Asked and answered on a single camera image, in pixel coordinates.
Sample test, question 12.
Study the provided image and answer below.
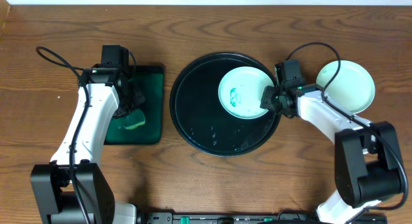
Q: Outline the mint plate front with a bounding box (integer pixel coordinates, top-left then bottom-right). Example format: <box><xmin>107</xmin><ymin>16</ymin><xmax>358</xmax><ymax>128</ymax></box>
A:
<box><xmin>326</xmin><ymin>60</ymin><xmax>375</xmax><ymax>113</ymax></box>

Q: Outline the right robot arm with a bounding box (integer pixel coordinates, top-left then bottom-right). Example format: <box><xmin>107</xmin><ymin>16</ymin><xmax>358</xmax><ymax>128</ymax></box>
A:
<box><xmin>261</xmin><ymin>60</ymin><xmax>409</xmax><ymax>223</ymax></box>

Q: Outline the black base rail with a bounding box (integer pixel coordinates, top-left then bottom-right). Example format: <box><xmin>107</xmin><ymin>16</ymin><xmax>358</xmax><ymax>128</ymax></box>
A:
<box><xmin>138</xmin><ymin>209</ymin><xmax>389</xmax><ymax>224</ymax></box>

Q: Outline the green sponge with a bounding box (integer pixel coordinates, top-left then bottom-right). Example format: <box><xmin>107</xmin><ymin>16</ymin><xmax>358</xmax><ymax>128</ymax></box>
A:
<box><xmin>124</xmin><ymin>109</ymin><xmax>145</xmax><ymax>130</ymax></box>

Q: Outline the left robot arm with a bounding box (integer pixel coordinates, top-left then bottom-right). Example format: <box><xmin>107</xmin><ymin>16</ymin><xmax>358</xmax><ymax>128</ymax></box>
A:
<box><xmin>30</xmin><ymin>45</ymin><xmax>145</xmax><ymax>223</ymax></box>

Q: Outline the black rectangular water tray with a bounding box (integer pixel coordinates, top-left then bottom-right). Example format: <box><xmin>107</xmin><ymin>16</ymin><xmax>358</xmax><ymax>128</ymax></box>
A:
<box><xmin>105</xmin><ymin>66</ymin><xmax>164</xmax><ymax>145</ymax></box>

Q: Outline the mint plate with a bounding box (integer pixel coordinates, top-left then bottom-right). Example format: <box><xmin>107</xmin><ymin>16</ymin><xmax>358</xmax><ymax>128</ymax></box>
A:
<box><xmin>218</xmin><ymin>66</ymin><xmax>274</xmax><ymax>119</ymax></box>
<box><xmin>326</xmin><ymin>60</ymin><xmax>375</xmax><ymax>113</ymax></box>

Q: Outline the black round tray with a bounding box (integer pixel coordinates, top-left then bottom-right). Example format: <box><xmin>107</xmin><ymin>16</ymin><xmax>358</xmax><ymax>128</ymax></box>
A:
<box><xmin>169</xmin><ymin>52</ymin><xmax>280</xmax><ymax>156</ymax></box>

